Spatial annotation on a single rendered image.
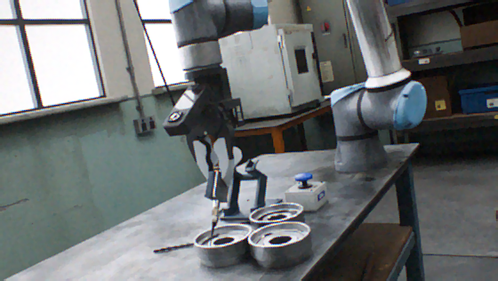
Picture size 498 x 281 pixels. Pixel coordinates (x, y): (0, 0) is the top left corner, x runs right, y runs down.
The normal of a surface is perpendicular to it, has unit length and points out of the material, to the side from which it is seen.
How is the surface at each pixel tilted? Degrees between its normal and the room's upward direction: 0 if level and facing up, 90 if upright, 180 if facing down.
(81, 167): 90
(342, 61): 90
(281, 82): 90
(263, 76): 90
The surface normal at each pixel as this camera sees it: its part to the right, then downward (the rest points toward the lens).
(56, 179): 0.83, -0.08
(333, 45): -0.53, 0.22
